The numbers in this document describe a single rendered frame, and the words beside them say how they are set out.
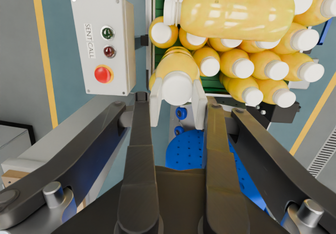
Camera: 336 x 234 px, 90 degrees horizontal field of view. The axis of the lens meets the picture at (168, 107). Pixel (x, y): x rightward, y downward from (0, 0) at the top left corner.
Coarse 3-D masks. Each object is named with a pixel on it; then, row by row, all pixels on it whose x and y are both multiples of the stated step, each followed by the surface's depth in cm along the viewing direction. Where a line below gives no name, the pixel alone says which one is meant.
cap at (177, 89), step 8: (168, 80) 20; (176, 80) 20; (184, 80) 20; (168, 88) 20; (176, 88) 20; (184, 88) 20; (192, 88) 20; (168, 96) 21; (176, 96) 21; (184, 96) 21; (176, 104) 21
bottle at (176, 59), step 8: (176, 48) 32; (184, 48) 35; (168, 56) 25; (176, 56) 24; (184, 56) 25; (160, 64) 25; (168, 64) 23; (176, 64) 23; (184, 64) 23; (192, 64) 24; (160, 72) 24; (168, 72) 23; (176, 72) 22; (184, 72) 22; (192, 72) 23; (192, 80) 23
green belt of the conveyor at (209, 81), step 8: (160, 0) 49; (160, 8) 49; (176, 40) 53; (160, 48) 54; (168, 48) 54; (160, 56) 55; (208, 80) 58; (216, 80) 58; (208, 88) 59; (216, 88) 59; (224, 88) 59
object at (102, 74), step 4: (100, 68) 36; (104, 68) 36; (96, 72) 37; (100, 72) 37; (104, 72) 36; (108, 72) 37; (96, 76) 37; (100, 76) 37; (104, 76) 37; (108, 76) 37; (100, 80) 37; (104, 80) 37; (108, 80) 37
